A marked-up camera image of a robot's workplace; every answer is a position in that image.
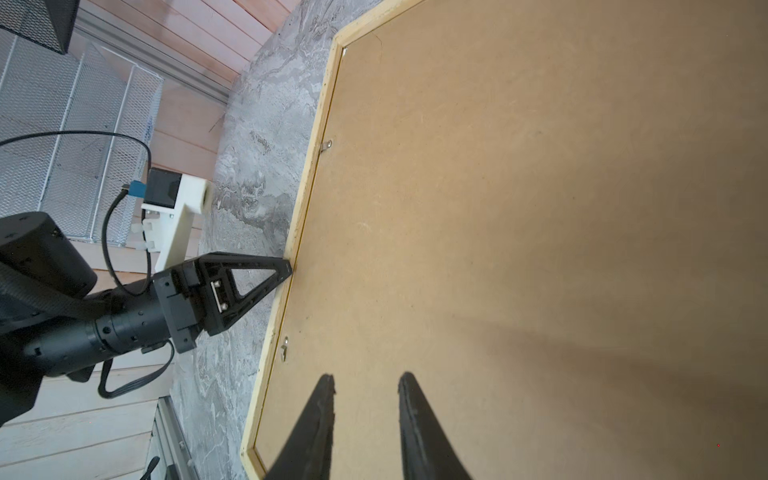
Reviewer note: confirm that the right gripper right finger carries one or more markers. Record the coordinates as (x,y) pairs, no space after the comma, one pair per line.
(426,452)

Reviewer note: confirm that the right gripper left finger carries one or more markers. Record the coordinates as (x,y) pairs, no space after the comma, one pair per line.
(307,454)

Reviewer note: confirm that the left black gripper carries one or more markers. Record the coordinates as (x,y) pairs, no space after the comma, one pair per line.
(209,294)

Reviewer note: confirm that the wooden picture frame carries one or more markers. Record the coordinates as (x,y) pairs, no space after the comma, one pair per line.
(311,44)

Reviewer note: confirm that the brown backing board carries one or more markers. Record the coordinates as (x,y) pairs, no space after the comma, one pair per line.
(554,214)

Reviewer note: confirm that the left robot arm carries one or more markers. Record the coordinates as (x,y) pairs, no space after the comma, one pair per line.
(42,274)

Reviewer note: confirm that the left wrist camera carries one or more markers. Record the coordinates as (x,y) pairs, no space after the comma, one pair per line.
(170,201)

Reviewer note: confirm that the aluminium rail platform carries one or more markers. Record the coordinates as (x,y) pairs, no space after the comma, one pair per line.
(168,455)

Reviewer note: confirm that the white wire mesh shelf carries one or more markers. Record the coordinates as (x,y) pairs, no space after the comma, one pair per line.
(75,129)

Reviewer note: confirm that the black wire mesh basket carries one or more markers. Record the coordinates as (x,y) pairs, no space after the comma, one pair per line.
(48,23)

